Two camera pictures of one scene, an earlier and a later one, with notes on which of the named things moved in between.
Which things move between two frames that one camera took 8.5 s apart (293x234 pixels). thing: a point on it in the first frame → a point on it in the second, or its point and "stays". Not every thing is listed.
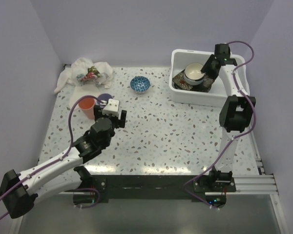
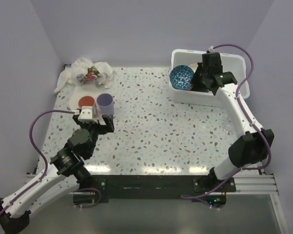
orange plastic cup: (88, 105) stays
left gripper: (119, 123) → (109, 127)
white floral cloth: (87, 77) stays
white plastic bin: (215, 98) stays
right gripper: (205, 68) → (199, 68)
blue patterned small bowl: (140, 84) → (181, 77)
